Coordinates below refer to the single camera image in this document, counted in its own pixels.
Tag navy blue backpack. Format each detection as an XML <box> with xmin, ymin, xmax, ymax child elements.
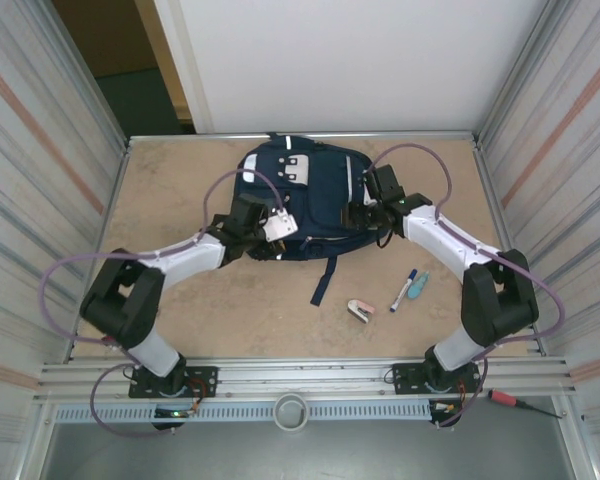
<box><xmin>232</xmin><ymin>132</ymin><xmax>381</xmax><ymax>306</ymax></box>

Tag blue white marker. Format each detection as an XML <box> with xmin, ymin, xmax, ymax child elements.
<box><xmin>389</xmin><ymin>268</ymin><xmax>419</xmax><ymax>314</ymax></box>

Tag pink white stapler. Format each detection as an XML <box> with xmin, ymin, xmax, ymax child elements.
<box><xmin>343</xmin><ymin>298</ymin><xmax>372</xmax><ymax>324</ymax></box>

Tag teal correction tape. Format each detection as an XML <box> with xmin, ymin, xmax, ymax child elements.
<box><xmin>407</xmin><ymin>271</ymin><xmax>430</xmax><ymax>301</ymax></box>

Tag grey round pipe fitting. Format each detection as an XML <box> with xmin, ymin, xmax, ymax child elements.
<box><xmin>273</xmin><ymin>393</ymin><xmax>310</xmax><ymax>430</ymax></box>

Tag grey metal shelf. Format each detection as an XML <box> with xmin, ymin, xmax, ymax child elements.
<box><xmin>39</xmin><ymin>419</ymin><xmax>581</xmax><ymax>480</ymax></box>

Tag aluminium table end rail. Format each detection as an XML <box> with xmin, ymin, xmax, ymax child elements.
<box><xmin>128</xmin><ymin>130</ymin><xmax>481</xmax><ymax>145</ymax></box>

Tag aluminium table side rail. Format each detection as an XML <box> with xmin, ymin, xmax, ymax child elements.
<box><xmin>472</xmin><ymin>139</ymin><xmax>549</xmax><ymax>357</ymax></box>
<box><xmin>68</xmin><ymin>139</ymin><xmax>132</xmax><ymax>362</ymax></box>

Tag aluminium mounting rail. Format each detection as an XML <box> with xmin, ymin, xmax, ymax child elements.
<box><xmin>38</xmin><ymin>353</ymin><xmax>580</xmax><ymax>402</ymax></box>

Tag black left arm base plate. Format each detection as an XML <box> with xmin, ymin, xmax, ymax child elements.
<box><xmin>128</xmin><ymin>365</ymin><xmax>219</xmax><ymax>400</ymax></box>

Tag slotted grey cable duct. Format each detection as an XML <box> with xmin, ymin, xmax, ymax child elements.
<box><xmin>53</xmin><ymin>402</ymin><xmax>434</xmax><ymax>422</ymax></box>

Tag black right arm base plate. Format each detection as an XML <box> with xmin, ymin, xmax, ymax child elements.
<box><xmin>390</xmin><ymin>362</ymin><xmax>482</xmax><ymax>396</ymax></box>

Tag white door frame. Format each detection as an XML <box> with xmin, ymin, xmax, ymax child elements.
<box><xmin>152</xmin><ymin>0</ymin><xmax>216</xmax><ymax>135</ymax></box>

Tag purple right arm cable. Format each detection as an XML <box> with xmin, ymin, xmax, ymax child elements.
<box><xmin>367</xmin><ymin>143</ymin><xmax>566</xmax><ymax>429</ymax></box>

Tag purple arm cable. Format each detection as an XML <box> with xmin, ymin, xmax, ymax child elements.
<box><xmin>39</xmin><ymin>169</ymin><xmax>287</xmax><ymax>437</ymax></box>
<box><xmin>367</xmin><ymin>143</ymin><xmax>566</xmax><ymax>429</ymax></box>

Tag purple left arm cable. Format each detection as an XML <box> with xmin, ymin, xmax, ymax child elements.
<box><xmin>39</xmin><ymin>169</ymin><xmax>287</xmax><ymax>437</ymax></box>

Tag red-handled screwdriver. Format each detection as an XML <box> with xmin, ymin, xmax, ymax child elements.
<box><xmin>487</xmin><ymin>388</ymin><xmax>565</xmax><ymax>420</ymax></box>

